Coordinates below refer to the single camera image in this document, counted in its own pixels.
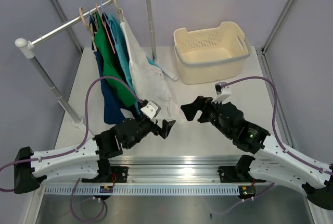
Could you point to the wooden hanger leftmost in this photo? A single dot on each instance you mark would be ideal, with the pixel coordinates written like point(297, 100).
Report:
point(88, 27)

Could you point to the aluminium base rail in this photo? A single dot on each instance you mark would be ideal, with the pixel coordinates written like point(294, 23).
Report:
point(180, 170)

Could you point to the dark blue t shirt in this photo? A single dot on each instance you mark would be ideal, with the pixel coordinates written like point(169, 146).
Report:
point(112, 105)

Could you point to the light blue t shirt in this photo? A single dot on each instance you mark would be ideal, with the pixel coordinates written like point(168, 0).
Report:
point(123, 54)

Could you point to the black t shirt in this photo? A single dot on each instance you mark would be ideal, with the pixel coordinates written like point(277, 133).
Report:
point(104, 19)

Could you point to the green t shirt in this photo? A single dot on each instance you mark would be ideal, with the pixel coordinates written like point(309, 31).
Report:
point(111, 65)

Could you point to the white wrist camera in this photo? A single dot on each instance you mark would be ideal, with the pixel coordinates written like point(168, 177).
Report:
point(222, 92)
point(149, 107)

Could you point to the blue plastic hanger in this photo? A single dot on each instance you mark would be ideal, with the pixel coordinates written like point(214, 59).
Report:
point(111, 24)

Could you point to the cream plastic laundry basket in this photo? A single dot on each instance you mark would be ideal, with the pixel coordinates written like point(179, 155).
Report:
point(209, 55)

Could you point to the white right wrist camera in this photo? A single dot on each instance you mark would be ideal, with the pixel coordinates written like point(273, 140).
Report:
point(222, 92)

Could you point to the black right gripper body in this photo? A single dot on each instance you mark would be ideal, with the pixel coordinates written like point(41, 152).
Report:
point(214, 118)

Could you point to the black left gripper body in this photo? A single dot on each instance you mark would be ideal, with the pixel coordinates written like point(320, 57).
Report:
point(144, 128)

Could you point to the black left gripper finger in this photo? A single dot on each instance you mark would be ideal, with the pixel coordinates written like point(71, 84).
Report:
point(152, 117)
point(165, 129)

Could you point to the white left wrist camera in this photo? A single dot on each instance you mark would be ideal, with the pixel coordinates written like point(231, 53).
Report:
point(149, 107)

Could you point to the metal clothes rack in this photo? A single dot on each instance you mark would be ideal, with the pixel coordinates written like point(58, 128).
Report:
point(26, 47)

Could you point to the white t shirt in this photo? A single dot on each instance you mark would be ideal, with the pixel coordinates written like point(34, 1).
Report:
point(148, 80)

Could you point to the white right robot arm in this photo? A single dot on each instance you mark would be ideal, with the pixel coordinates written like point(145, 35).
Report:
point(264, 158)

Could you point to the wooden hanger of white shirt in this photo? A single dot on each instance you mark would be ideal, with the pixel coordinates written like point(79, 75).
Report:
point(119, 11)

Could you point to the white slotted cable duct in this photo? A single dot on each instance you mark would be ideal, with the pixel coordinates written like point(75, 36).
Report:
point(144, 190)

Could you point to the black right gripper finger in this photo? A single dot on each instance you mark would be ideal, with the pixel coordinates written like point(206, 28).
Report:
point(191, 109)
point(207, 117)

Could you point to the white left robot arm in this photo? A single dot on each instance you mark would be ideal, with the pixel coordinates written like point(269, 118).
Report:
point(89, 162)

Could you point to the pink plastic hanger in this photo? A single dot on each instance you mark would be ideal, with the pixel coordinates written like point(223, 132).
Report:
point(108, 35)

